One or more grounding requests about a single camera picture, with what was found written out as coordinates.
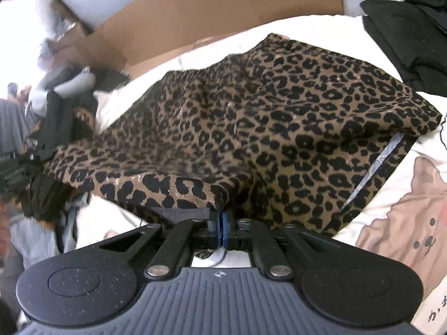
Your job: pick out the brown patterned garment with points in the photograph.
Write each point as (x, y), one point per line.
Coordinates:
(83, 120)

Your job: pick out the brown cardboard sheet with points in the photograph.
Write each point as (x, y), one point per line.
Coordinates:
(209, 17)

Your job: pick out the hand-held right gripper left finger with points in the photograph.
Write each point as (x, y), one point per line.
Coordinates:
(213, 228)

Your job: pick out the dark grey cloth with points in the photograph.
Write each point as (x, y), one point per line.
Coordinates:
(14, 125)

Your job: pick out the printed bear blanket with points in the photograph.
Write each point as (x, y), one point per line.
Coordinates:
(384, 230)

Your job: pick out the black clothes pile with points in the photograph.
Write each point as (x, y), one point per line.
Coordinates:
(412, 42)

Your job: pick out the grey neck pillow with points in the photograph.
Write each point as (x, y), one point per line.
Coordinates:
(75, 83)

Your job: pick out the blue jeans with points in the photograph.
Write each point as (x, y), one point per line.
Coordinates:
(35, 237)

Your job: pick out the leopard print skirt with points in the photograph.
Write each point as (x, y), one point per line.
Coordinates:
(262, 129)

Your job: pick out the small plush toy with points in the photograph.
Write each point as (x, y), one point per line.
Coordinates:
(21, 96)

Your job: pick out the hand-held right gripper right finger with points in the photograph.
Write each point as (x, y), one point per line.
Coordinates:
(225, 228)

